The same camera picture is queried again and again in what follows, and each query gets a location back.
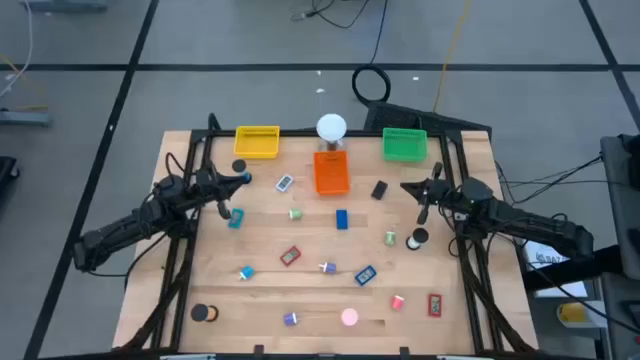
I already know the orange plastic basket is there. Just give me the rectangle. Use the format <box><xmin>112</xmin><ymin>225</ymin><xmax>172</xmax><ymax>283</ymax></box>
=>
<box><xmin>312</xmin><ymin>150</ymin><xmax>351</xmax><ymax>196</ymax></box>

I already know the blue sand black hourglass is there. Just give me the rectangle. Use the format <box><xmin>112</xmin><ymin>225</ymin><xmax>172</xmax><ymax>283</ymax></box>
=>
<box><xmin>231</xmin><ymin>158</ymin><xmax>254</xmax><ymax>184</ymax></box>

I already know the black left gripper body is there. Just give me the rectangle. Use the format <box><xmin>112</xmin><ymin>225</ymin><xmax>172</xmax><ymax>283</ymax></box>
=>
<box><xmin>193</xmin><ymin>163</ymin><xmax>233</xmax><ymax>221</ymax></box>

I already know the white desk lamp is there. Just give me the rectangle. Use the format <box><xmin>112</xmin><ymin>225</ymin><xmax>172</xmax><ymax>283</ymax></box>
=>
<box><xmin>315</xmin><ymin>113</ymin><xmax>349</xmax><ymax>153</ymax></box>

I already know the blue digital clock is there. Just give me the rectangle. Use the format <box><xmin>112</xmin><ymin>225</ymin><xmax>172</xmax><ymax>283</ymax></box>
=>
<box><xmin>354</xmin><ymin>264</ymin><xmax>378</xmax><ymax>287</ymax></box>

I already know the black power cable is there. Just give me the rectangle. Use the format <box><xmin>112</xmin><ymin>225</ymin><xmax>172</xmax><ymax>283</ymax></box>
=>
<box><xmin>494</xmin><ymin>154</ymin><xmax>606</xmax><ymax>206</ymax></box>

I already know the white sand black hourglass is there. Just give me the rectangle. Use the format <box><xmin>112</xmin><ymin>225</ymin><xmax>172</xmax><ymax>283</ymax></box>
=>
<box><xmin>405</xmin><ymin>227</ymin><xmax>430</xmax><ymax>252</ymax></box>

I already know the yellow floor cable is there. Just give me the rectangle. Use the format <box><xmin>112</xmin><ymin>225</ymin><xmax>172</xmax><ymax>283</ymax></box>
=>
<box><xmin>432</xmin><ymin>0</ymin><xmax>474</xmax><ymax>114</ymax></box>

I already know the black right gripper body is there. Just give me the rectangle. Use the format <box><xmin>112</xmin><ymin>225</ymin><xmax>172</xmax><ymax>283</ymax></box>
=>
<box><xmin>417</xmin><ymin>161</ymin><xmax>454</xmax><ymax>226</ymax></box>

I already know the black beam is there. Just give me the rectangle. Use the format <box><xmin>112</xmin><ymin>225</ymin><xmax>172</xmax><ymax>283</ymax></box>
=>
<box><xmin>522</xmin><ymin>244</ymin><xmax>624</xmax><ymax>292</ymax></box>

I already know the yellow plastic basket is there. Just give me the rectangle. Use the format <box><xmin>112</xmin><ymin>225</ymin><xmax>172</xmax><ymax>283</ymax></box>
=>
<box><xmin>233</xmin><ymin>125</ymin><xmax>281</xmax><ymax>160</ymax></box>

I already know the orange sand black hourglass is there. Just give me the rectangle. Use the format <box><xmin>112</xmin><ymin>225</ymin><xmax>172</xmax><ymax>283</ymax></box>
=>
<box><xmin>190</xmin><ymin>303</ymin><xmax>220</xmax><ymax>324</ymax></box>

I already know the coiled black floor cable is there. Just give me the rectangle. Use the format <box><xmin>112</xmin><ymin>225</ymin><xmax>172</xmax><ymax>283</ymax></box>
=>
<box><xmin>351</xmin><ymin>0</ymin><xmax>392</xmax><ymax>107</ymax></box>

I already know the green plastic basket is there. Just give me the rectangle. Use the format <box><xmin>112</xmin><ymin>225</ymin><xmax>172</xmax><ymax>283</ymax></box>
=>
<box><xmin>382</xmin><ymin>127</ymin><xmax>429</xmax><ymax>164</ymax></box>

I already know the black perforated panel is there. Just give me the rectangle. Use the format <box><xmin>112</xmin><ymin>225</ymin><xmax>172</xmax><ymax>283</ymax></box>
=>
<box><xmin>363</xmin><ymin>101</ymin><xmax>494</xmax><ymax>140</ymax></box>

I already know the black floor object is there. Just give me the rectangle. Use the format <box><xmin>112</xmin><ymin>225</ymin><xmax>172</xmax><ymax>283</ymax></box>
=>
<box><xmin>0</xmin><ymin>155</ymin><xmax>21</xmax><ymax>201</ymax></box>

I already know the black aluminium table frame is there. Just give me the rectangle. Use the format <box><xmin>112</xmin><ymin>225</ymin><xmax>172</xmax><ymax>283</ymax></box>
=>
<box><xmin>112</xmin><ymin>112</ymin><xmax>539</xmax><ymax>360</ymax></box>

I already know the white floor cable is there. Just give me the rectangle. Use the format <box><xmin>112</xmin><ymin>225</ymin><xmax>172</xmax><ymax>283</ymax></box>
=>
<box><xmin>0</xmin><ymin>0</ymin><xmax>34</xmax><ymax>99</ymax></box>

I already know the grey metal floor bar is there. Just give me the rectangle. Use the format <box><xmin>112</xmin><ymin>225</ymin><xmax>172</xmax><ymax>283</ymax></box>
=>
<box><xmin>19</xmin><ymin>0</ymin><xmax>109</xmax><ymax>14</ymax></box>
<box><xmin>0</xmin><ymin>109</ymin><xmax>54</xmax><ymax>127</ymax></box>

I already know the grey equipment cart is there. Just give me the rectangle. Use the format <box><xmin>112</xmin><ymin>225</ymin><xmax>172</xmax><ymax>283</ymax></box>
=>
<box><xmin>598</xmin><ymin>133</ymin><xmax>640</xmax><ymax>360</ymax></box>

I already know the yellow and white container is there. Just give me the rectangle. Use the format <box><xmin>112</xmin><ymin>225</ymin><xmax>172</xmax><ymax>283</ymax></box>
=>
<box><xmin>556</xmin><ymin>301</ymin><xmax>609</xmax><ymax>330</ymax></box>

